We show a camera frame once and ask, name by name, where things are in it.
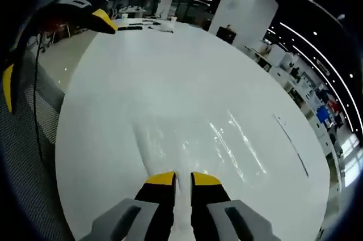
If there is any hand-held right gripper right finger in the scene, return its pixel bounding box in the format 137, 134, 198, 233
190, 171, 281, 241

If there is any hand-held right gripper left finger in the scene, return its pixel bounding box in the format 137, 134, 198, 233
81, 171, 177, 241

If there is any clear resealable plastic bag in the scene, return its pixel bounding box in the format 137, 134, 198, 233
132, 109, 269, 241

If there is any flat black device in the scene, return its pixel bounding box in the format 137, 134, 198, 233
117, 25, 144, 32

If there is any small white device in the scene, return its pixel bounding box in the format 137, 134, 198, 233
157, 20, 175, 33

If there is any white square pillar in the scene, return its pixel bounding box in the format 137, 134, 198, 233
155, 0, 175, 22
208, 0, 279, 44

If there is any grey mesh office chair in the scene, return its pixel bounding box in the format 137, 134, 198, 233
0, 50, 75, 241

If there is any blue box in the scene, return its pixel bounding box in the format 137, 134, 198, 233
315, 105, 330, 124

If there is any row of white desks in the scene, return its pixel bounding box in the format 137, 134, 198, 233
246, 39, 345, 168

